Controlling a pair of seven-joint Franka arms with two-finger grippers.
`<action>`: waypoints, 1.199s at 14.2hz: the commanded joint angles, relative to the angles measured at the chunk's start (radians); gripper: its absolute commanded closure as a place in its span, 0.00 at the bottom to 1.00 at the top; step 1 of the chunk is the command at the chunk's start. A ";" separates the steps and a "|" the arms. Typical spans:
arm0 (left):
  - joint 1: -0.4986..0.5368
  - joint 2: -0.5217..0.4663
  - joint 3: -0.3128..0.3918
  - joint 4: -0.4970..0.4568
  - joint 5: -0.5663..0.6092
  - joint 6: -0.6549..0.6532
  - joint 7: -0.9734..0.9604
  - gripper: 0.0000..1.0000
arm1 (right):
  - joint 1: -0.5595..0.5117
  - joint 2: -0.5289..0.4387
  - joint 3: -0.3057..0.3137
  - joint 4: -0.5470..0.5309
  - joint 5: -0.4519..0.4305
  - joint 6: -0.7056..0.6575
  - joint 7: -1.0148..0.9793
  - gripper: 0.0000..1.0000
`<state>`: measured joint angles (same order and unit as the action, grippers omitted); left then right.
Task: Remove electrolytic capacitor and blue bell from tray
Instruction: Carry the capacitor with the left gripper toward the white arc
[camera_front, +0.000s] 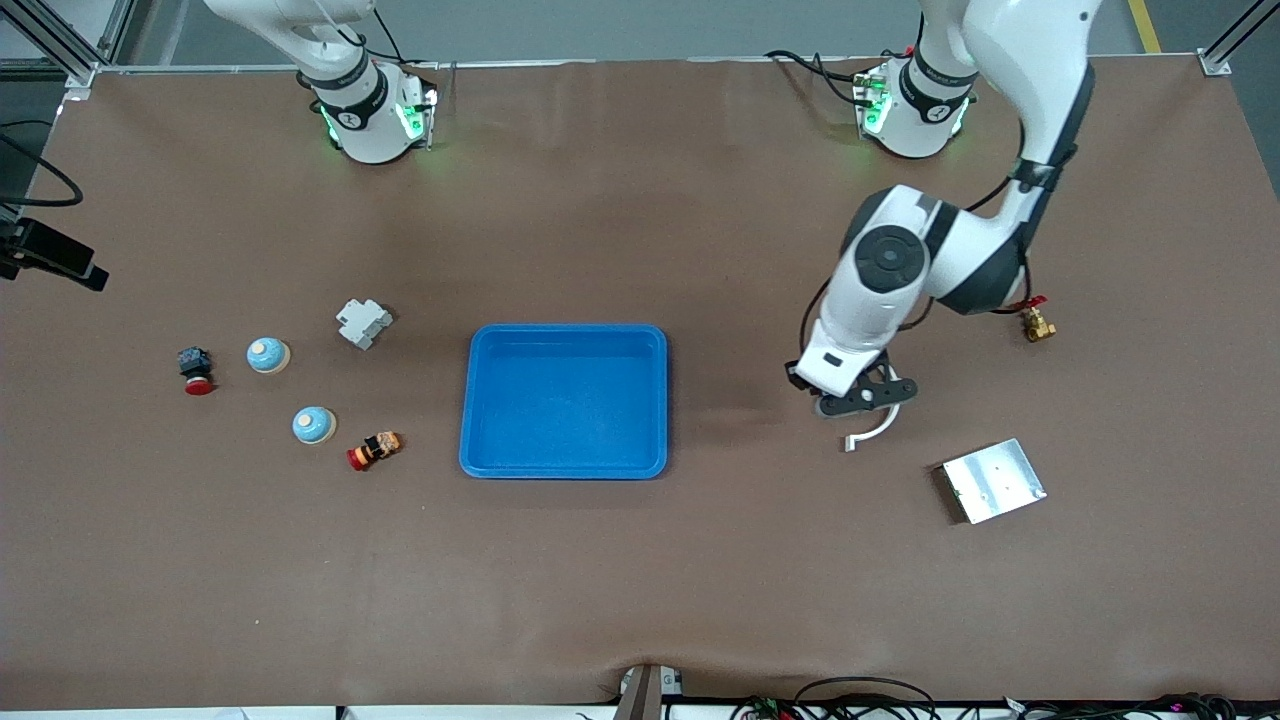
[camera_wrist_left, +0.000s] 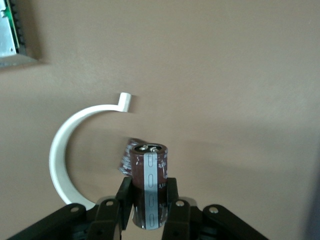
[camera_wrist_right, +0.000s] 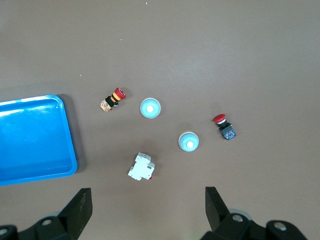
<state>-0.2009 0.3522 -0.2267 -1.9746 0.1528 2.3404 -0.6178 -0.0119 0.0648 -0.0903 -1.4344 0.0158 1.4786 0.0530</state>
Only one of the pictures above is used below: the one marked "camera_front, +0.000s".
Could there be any red black push button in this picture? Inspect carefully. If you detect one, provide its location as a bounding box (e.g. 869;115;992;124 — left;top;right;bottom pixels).
177;346;216;397

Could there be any square aluminium plate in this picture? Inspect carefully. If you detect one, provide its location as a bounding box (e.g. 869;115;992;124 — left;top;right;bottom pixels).
940;438;1048;526

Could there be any brown table cover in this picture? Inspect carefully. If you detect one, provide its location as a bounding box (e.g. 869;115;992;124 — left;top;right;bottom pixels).
0;56;1280;713

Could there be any blue plastic tray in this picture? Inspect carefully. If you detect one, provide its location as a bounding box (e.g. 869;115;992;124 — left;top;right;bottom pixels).
458;323;669;481

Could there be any grey plastic terminal block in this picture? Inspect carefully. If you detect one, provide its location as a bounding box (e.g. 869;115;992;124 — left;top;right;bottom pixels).
336;298;394;352

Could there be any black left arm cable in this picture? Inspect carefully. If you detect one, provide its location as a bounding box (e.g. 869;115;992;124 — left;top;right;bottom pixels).
798;150;1083;346

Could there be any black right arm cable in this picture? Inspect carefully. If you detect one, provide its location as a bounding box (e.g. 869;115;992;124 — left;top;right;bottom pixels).
0;130;84;209

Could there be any white half ring bracket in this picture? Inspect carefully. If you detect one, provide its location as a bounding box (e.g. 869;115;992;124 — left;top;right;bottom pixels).
844;400;902;453

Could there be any aluminium frame profile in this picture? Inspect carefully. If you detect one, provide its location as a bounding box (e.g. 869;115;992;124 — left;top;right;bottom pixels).
1198;0;1280;77
0;0;136;93

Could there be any brass valve red handle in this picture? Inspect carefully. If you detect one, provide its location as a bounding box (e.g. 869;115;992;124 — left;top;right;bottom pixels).
1018;297;1058;344

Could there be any black arm base cable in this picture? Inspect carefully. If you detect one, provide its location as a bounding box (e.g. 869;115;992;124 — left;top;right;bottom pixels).
764;48;873;107
368;5;441;73

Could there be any red yellow button switch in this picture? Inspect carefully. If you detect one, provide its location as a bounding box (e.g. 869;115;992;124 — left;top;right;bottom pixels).
346;430;404;473

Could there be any black cable bundle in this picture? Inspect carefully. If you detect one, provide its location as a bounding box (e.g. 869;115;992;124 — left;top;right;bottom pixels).
730;677;1280;720

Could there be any metal table edge bracket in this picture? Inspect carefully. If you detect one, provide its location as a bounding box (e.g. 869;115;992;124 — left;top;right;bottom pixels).
615;663;686;720

